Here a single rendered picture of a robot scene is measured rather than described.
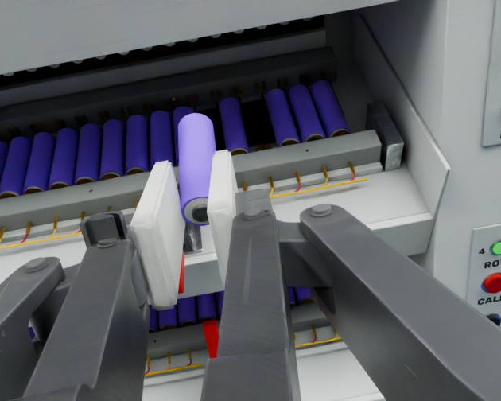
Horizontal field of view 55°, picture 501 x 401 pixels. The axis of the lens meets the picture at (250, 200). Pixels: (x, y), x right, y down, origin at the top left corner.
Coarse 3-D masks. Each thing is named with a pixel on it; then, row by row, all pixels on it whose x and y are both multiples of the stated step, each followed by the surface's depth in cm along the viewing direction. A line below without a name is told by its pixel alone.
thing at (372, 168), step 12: (348, 168) 37; (360, 168) 37; (372, 168) 37; (288, 180) 37; (312, 180) 36; (324, 180) 37; (336, 180) 37; (24, 228) 37; (36, 228) 36; (48, 228) 36; (60, 228) 36; (72, 228) 37; (12, 240) 37
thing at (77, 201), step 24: (312, 144) 36; (336, 144) 36; (360, 144) 36; (240, 168) 36; (264, 168) 36; (288, 168) 36; (312, 168) 36; (336, 168) 37; (48, 192) 36; (72, 192) 36; (96, 192) 36; (120, 192) 36; (0, 216) 35; (24, 216) 36; (48, 216) 36; (72, 216) 37; (0, 240) 36; (24, 240) 35; (48, 240) 35
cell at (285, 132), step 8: (272, 96) 41; (280, 96) 41; (272, 104) 41; (280, 104) 40; (288, 104) 41; (272, 112) 40; (280, 112) 40; (288, 112) 40; (272, 120) 40; (280, 120) 39; (288, 120) 39; (280, 128) 39; (288, 128) 38; (280, 136) 38; (288, 136) 38; (296, 136) 38; (280, 144) 38
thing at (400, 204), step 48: (240, 48) 43; (288, 48) 44; (0, 96) 43; (48, 96) 44; (336, 96) 43; (384, 96) 39; (384, 144) 36; (432, 144) 32; (288, 192) 37; (336, 192) 36; (384, 192) 36; (432, 192) 33; (192, 288) 36
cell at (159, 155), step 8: (160, 112) 41; (152, 120) 41; (160, 120) 41; (168, 120) 41; (152, 128) 41; (160, 128) 40; (168, 128) 41; (152, 136) 40; (160, 136) 40; (168, 136) 40; (152, 144) 39; (160, 144) 39; (168, 144) 39; (152, 152) 39; (160, 152) 38; (168, 152) 39; (152, 160) 38; (160, 160) 38; (168, 160) 38; (152, 168) 38
